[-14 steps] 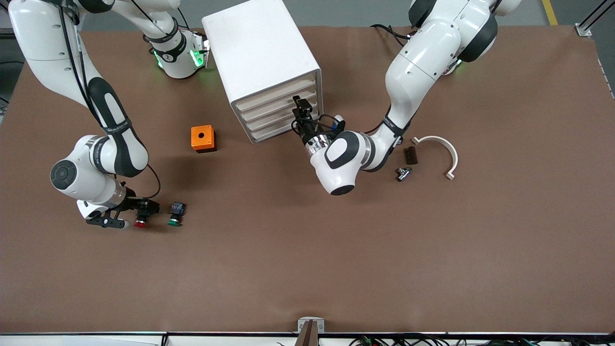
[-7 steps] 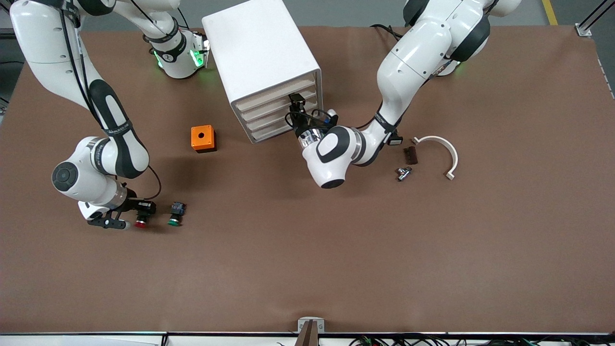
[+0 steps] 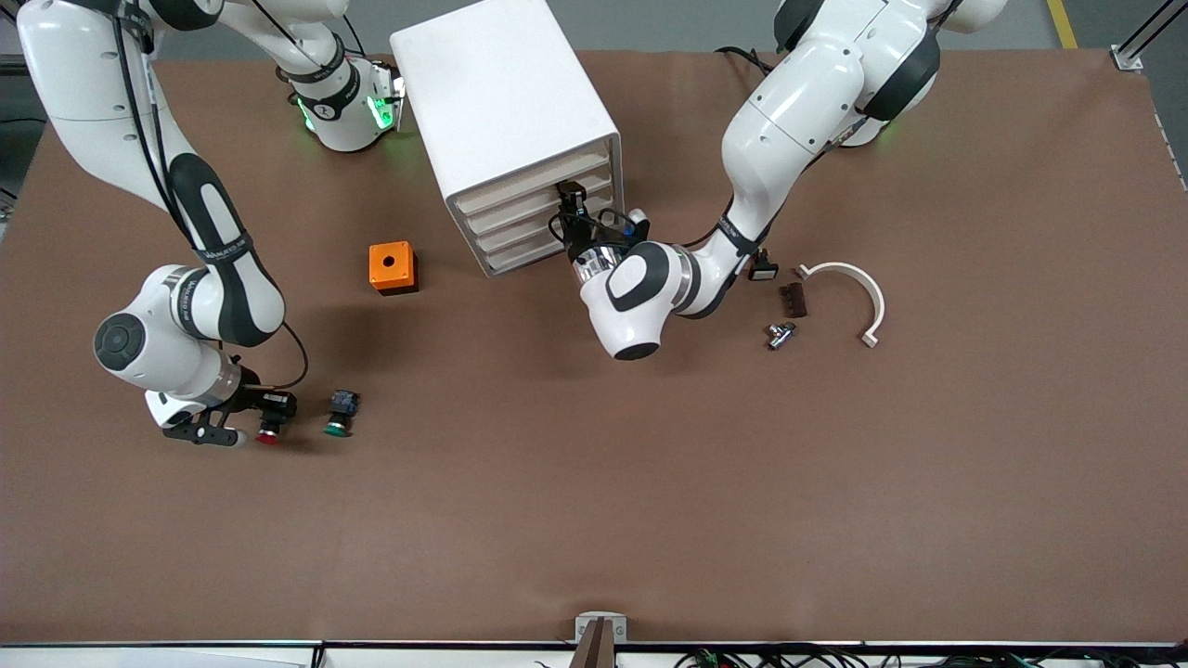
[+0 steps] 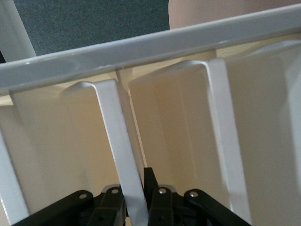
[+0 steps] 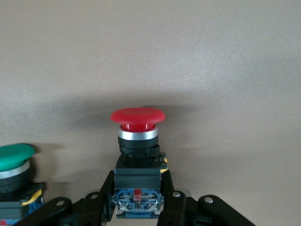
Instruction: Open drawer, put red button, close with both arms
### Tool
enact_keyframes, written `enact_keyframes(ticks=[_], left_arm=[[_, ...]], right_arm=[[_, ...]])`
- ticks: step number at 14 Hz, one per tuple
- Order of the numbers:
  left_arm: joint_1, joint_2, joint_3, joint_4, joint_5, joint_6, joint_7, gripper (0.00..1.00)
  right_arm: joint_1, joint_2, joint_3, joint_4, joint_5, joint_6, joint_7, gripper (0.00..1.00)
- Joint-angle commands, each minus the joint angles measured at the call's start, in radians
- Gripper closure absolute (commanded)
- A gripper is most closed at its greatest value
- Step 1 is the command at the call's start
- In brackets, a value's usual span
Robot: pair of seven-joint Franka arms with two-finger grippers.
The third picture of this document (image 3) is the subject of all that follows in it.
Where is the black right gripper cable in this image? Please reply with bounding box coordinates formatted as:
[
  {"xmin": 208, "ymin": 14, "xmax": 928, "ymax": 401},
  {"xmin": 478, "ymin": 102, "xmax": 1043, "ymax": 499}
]
[{"xmin": 107, "ymin": 0, "xmax": 310, "ymax": 395}]

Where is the aluminium frame profile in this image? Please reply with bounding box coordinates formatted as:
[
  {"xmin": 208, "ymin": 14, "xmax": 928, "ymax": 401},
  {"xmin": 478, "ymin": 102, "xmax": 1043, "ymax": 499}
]
[{"xmin": 1109, "ymin": 0, "xmax": 1188, "ymax": 71}]

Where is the green push button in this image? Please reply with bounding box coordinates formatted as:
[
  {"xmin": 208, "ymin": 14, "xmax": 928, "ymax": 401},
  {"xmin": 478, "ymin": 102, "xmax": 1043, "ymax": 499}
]
[{"xmin": 323, "ymin": 389, "xmax": 362, "ymax": 438}]

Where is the grey metal table bracket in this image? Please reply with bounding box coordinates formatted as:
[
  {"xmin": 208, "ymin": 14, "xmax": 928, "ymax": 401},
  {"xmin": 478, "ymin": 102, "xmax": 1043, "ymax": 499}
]
[{"xmin": 574, "ymin": 611, "xmax": 628, "ymax": 644}]

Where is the orange box with hole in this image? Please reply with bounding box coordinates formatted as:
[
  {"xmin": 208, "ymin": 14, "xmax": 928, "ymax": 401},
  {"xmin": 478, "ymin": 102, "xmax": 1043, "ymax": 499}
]
[{"xmin": 368, "ymin": 241, "xmax": 420, "ymax": 296}]

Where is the black arm base cable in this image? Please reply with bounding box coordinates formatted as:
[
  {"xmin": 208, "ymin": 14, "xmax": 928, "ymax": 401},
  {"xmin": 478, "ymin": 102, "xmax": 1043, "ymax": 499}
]
[{"xmin": 715, "ymin": 45, "xmax": 776, "ymax": 75}]

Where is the white curved plastic bracket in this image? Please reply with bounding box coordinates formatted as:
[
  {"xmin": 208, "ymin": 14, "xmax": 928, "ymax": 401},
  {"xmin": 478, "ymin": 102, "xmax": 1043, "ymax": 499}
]
[{"xmin": 795, "ymin": 262, "xmax": 886, "ymax": 349}]

